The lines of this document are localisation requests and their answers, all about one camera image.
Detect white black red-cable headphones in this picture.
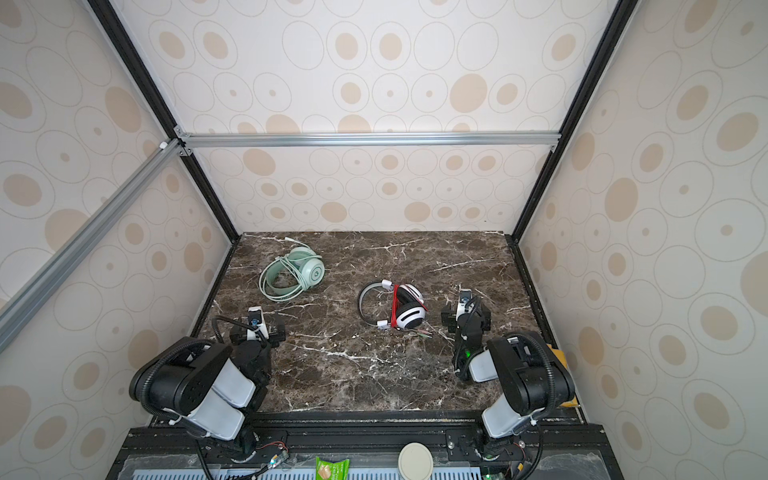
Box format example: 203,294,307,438
357,279,428,331

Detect mint green headphones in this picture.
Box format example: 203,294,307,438
258,237,326,303

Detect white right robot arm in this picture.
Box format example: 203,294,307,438
441,296,576,439

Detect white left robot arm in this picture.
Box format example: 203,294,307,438
129,322,287,443

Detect yellow green snack bag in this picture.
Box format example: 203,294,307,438
548,345,579,408

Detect green snack packet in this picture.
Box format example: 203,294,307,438
315,457,350,480

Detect white round cap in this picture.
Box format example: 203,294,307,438
398,442,434,480

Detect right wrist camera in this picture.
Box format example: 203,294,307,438
456,289,474,319

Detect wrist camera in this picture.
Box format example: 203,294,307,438
456,289,474,319
246,306,269,341

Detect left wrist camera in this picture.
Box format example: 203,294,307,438
246,306,269,341

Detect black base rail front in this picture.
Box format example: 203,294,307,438
107,411,622,479

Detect silver aluminium rail back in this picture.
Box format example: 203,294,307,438
181,131,561,148

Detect silver aluminium rail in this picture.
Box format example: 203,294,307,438
1,139,182,350
181,131,561,148

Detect silver aluminium rail left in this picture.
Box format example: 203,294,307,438
1,139,182,350

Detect black corner frame post right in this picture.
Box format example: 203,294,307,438
508,0,639,247

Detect black corner frame post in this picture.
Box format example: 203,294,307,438
508,0,639,247
87,0,240,243

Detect black corner frame post left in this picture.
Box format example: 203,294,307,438
87,0,240,243

